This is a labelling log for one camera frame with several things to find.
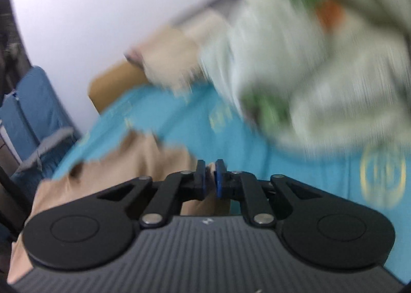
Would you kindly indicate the beige garment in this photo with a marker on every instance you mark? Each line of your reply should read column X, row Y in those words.
column 135, row 164

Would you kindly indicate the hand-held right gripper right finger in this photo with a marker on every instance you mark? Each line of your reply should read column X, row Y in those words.
column 219, row 181

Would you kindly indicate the teal printed bed sheet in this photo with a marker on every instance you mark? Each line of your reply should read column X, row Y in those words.
column 224, row 139

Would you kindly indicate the blue padded chair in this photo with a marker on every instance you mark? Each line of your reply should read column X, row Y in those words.
column 32, row 103

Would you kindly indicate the light beige cloth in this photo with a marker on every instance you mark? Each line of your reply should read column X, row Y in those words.
column 170, row 55

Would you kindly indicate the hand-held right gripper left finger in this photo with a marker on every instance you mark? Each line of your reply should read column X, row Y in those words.
column 201, row 181

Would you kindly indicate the white green printed cloth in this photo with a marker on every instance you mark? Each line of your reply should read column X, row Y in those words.
column 305, row 71

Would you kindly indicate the wooden headboard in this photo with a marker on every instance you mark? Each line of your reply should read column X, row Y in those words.
column 115, row 84

